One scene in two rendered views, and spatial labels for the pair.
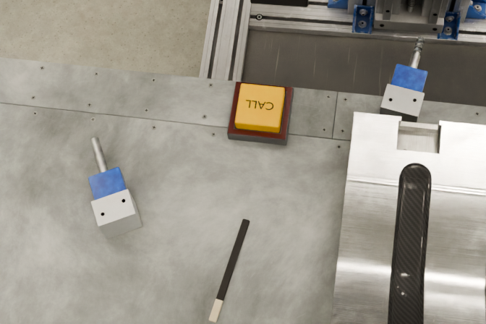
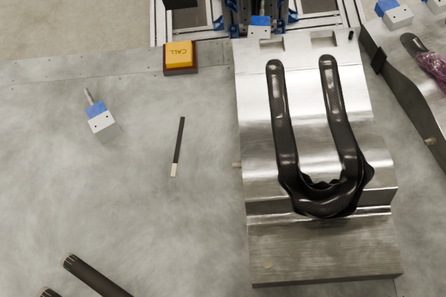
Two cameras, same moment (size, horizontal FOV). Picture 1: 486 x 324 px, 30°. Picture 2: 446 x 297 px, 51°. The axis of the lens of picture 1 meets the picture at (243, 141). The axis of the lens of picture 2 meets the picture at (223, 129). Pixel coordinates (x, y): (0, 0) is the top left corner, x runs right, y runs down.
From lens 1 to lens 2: 0.27 m
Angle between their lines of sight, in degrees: 5
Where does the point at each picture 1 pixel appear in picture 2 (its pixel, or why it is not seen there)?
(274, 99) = (186, 47)
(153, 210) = (127, 122)
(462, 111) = not seen: hidden behind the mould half
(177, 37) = not seen: hidden behind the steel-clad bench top
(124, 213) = (108, 123)
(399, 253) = (273, 109)
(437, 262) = (296, 109)
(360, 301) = (256, 138)
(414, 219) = (278, 89)
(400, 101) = (257, 32)
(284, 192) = (202, 97)
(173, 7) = not seen: hidden behind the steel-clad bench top
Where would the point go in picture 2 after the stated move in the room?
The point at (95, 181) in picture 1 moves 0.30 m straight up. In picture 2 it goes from (88, 110) to (23, 20)
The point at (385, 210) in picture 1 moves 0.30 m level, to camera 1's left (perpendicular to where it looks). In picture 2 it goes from (260, 87) to (119, 139)
